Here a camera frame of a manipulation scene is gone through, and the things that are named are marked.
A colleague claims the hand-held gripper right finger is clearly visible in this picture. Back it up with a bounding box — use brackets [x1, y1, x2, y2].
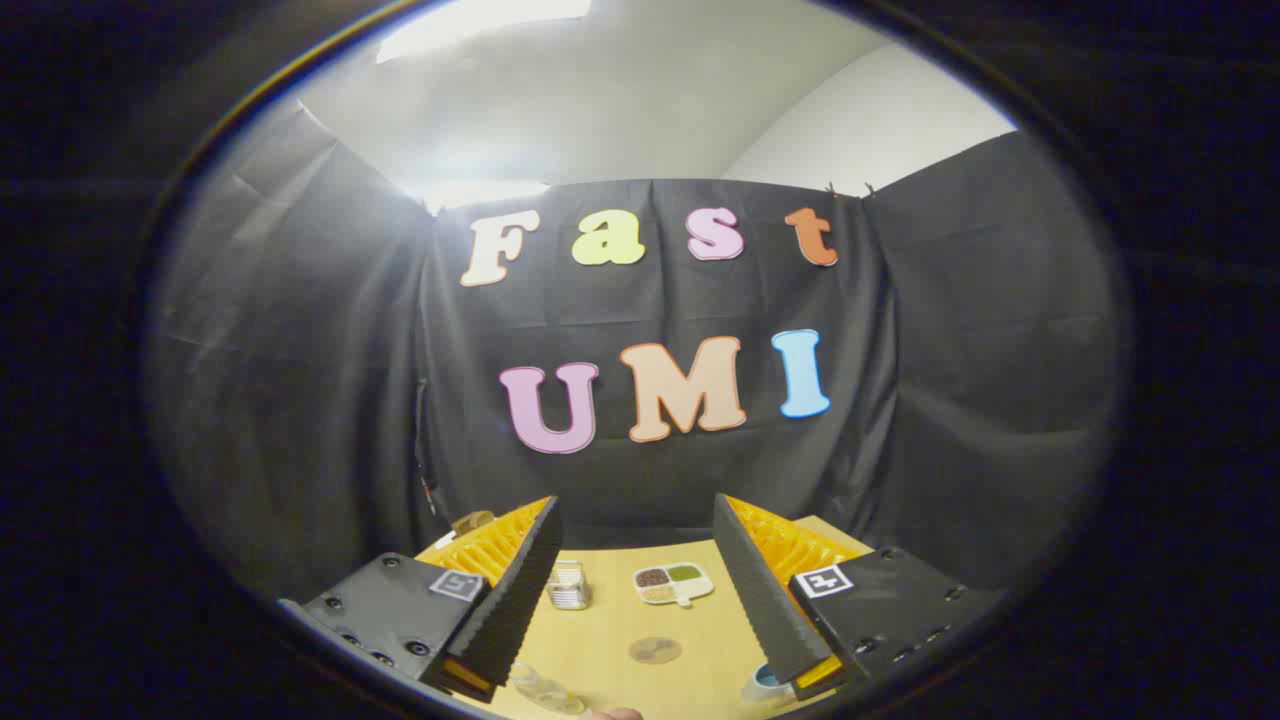
[712, 492, 1004, 701]

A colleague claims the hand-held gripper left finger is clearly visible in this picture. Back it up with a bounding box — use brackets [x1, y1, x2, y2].
[278, 495, 564, 704]

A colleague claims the pale cup with blue inside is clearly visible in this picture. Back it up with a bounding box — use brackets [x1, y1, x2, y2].
[742, 662, 801, 706]

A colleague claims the clear plastic juice bottle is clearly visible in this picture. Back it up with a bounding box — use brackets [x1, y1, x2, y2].
[505, 660, 591, 716]

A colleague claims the white divided dish with grains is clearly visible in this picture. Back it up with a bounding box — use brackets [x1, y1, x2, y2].
[633, 563, 716, 608]

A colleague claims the wooden table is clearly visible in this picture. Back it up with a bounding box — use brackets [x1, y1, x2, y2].
[415, 515, 871, 720]

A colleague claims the metal wire basket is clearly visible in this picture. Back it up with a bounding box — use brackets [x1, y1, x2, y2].
[547, 560, 593, 611]

